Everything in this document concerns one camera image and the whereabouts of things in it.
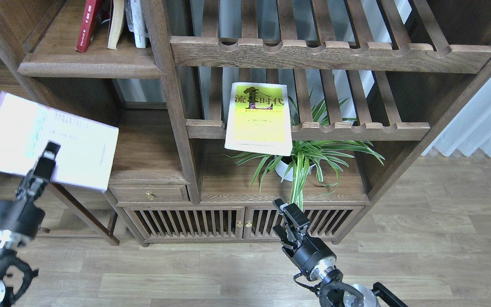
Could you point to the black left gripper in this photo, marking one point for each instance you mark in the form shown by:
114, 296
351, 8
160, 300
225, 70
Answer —
20, 219

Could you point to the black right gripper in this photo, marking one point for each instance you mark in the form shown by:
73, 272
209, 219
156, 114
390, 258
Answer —
311, 255

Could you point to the white purple cover book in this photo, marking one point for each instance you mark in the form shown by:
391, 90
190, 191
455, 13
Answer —
87, 147

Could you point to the red cover book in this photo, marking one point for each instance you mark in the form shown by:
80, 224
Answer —
95, 13

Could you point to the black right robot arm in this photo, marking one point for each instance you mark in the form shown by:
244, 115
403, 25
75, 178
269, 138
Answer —
336, 293

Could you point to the green spider plant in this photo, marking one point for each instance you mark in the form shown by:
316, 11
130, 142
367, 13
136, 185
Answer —
307, 153

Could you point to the white plant pot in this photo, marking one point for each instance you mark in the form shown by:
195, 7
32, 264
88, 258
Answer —
283, 169

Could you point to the brass drawer knob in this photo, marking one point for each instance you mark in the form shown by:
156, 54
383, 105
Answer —
149, 196

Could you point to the yellow green cover book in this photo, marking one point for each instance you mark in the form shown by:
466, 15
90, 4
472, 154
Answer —
259, 119

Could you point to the dark wooden bookshelf unit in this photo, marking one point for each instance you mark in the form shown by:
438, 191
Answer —
358, 72

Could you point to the upright white book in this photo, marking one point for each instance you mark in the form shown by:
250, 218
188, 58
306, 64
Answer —
136, 23

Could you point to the upright cream paged book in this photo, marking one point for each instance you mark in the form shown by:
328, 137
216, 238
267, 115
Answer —
116, 23

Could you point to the white curtain right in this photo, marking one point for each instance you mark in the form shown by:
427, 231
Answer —
469, 131

